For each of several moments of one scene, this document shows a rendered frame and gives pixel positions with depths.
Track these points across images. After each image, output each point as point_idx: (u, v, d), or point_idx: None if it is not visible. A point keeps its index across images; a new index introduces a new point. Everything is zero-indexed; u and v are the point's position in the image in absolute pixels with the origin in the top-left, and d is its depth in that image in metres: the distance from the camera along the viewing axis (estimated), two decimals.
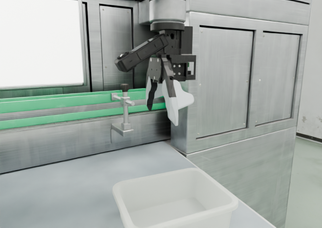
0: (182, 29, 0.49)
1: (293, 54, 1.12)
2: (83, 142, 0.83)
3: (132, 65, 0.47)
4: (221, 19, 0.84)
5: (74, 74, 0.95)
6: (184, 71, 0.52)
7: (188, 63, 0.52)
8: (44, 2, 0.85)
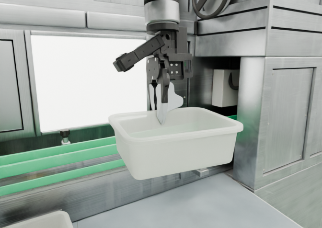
0: (177, 29, 0.51)
1: None
2: (157, 180, 0.86)
3: (131, 64, 0.48)
4: (290, 61, 0.87)
5: (139, 109, 0.98)
6: (181, 70, 0.53)
7: (184, 62, 0.53)
8: (118, 43, 0.88)
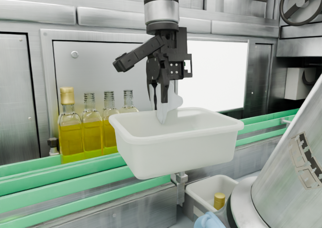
0: (177, 29, 0.51)
1: None
2: (265, 157, 1.06)
3: (131, 64, 0.48)
4: None
5: (238, 100, 1.17)
6: (181, 70, 0.53)
7: (184, 62, 0.53)
8: (230, 46, 1.08)
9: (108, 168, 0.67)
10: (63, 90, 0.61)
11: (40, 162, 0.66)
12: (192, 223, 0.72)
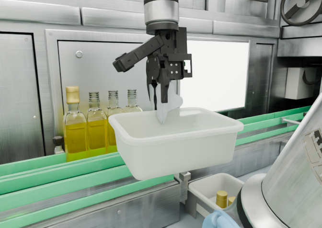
0: (177, 29, 0.51)
1: None
2: (266, 156, 1.07)
3: (131, 64, 0.48)
4: None
5: (240, 100, 1.19)
6: (180, 70, 0.53)
7: (184, 62, 0.53)
8: (231, 46, 1.09)
9: (112, 165, 0.68)
10: (69, 89, 0.63)
11: (46, 160, 0.67)
12: (195, 221, 0.73)
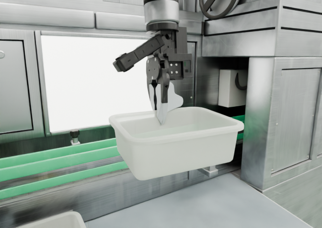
0: (177, 29, 0.51)
1: None
2: (166, 180, 0.86)
3: (131, 64, 0.48)
4: (299, 61, 0.87)
5: (147, 109, 0.98)
6: (181, 70, 0.53)
7: (184, 62, 0.53)
8: (126, 43, 0.88)
9: None
10: None
11: None
12: None
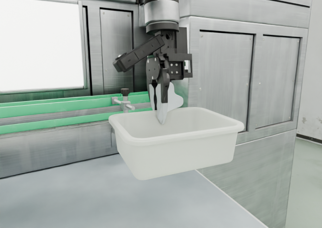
0: (177, 29, 0.51)
1: (293, 57, 1.12)
2: (84, 146, 0.83)
3: (131, 64, 0.48)
4: (221, 23, 0.84)
5: (74, 77, 0.95)
6: (181, 70, 0.53)
7: (184, 62, 0.53)
8: (45, 6, 0.86)
9: None
10: None
11: None
12: None
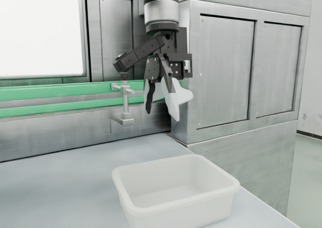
0: (177, 29, 0.51)
1: (294, 46, 1.11)
2: (83, 131, 0.82)
3: (131, 64, 0.48)
4: (222, 8, 0.83)
5: (73, 64, 0.94)
6: (181, 70, 0.53)
7: (184, 62, 0.53)
8: None
9: None
10: None
11: None
12: None
